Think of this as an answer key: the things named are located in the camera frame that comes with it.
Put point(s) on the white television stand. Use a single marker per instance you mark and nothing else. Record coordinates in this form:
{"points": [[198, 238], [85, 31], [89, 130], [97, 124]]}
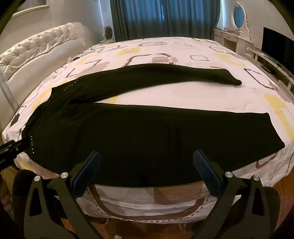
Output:
{"points": [[273, 69]]}

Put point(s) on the white vanity dresser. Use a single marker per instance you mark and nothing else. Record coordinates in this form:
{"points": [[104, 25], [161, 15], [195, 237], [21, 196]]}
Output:
{"points": [[229, 40]]}

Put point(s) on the black pants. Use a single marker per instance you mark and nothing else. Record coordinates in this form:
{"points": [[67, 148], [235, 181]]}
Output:
{"points": [[137, 137]]}

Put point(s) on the grey metal bar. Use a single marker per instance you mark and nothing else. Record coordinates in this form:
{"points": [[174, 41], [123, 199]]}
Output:
{"points": [[8, 94]]}

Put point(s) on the blue curtain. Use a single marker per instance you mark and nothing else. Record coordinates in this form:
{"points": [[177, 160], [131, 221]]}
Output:
{"points": [[160, 18]]}

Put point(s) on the small white fan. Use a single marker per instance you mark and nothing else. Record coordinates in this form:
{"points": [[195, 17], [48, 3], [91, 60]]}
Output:
{"points": [[108, 33]]}

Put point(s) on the gold framed wall picture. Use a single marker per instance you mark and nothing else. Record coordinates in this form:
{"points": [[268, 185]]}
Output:
{"points": [[27, 9]]}

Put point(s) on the patterned white bedsheet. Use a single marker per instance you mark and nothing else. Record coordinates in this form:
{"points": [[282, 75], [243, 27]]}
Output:
{"points": [[183, 96]]}

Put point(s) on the white tufted headboard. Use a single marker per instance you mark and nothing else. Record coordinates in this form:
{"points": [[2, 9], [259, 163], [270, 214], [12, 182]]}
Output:
{"points": [[34, 50]]}

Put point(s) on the black set-top box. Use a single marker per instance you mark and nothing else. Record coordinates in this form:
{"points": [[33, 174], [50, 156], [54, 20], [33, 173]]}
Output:
{"points": [[267, 69]]}

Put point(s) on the black television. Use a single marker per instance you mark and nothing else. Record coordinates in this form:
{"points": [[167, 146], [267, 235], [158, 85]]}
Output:
{"points": [[278, 46]]}

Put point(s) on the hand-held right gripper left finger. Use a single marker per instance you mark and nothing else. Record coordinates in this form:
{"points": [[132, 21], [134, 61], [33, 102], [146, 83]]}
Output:
{"points": [[87, 172]]}

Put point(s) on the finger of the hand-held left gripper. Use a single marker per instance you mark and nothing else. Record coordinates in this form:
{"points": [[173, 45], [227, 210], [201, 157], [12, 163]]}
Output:
{"points": [[21, 142]]}

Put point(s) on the oval vanity mirror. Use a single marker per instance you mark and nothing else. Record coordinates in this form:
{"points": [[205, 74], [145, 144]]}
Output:
{"points": [[238, 13]]}

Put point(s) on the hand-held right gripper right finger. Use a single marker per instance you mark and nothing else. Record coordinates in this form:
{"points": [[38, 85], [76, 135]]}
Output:
{"points": [[204, 170]]}

